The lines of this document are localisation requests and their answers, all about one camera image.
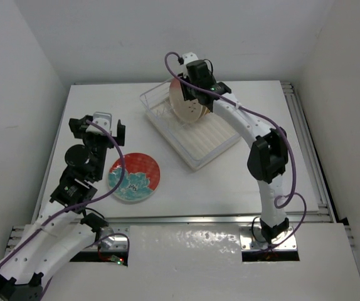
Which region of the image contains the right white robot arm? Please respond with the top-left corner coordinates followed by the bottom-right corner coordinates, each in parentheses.
top-left (179, 58), bottom-right (289, 244)

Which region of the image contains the white front cover panel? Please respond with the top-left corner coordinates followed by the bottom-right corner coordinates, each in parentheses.
top-left (44, 224), bottom-right (360, 300)

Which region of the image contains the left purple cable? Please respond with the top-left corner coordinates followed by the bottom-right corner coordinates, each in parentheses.
top-left (0, 119), bottom-right (130, 295)

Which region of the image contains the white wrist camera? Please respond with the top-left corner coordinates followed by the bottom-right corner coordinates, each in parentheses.
top-left (177, 52), bottom-right (199, 66)
top-left (86, 112), bottom-right (112, 135)

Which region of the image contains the cream drip tray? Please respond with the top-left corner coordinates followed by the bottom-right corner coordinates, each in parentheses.
top-left (146, 102), bottom-right (241, 171)

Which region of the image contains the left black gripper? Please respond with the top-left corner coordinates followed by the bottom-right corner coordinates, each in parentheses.
top-left (71, 118), bottom-right (123, 181)

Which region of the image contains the pink cream branch plate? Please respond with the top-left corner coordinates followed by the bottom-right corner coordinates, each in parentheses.
top-left (169, 78), bottom-right (204, 124)

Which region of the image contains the white wire dish rack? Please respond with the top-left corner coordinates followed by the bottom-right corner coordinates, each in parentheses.
top-left (139, 80), bottom-right (243, 139)

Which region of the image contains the aluminium mounting rail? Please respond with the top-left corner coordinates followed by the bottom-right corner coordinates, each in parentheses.
top-left (5, 206), bottom-right (335, 255)

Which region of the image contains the small green circuit board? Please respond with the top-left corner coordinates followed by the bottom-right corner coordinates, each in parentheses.
top-left (97, 248), bottom-right (125, 266)

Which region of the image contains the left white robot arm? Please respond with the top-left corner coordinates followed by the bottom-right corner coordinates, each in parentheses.
top-left (0, 112), bottom-right (125, 300)

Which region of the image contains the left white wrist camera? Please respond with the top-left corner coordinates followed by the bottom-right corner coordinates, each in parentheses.
top-left (86, 112), bottom-right (112, 135)

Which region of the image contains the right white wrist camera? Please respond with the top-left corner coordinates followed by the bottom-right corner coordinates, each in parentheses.
top-left (177, 52), bottom-right (199, 66)

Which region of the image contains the red blue floral plate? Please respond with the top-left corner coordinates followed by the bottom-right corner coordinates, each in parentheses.
top-left (113, 152), bottom-right (161, 203)

